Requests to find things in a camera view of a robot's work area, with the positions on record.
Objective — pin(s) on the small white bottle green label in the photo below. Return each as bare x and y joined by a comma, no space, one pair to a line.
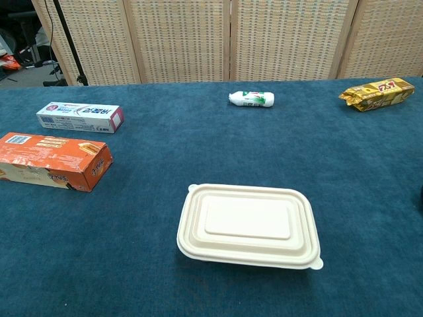
251,99

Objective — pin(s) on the blue table cloth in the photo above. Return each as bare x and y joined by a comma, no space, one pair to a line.
132,247

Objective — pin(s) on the white toothpaste box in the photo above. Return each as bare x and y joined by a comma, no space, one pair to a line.
79,115

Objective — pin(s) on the woven wooden folding screen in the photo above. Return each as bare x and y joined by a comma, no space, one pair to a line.
181,39

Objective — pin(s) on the beige lidded food container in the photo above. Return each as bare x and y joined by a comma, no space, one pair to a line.
248,224

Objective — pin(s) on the orange snack box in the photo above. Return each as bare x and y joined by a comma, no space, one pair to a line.
49,155

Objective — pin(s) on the black tripod stand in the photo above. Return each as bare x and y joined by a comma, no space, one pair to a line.
68,36

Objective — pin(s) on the orange object on floor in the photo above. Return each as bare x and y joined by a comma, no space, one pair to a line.
11,63

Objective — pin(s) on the gold snack packet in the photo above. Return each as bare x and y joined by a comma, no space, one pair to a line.
376,94

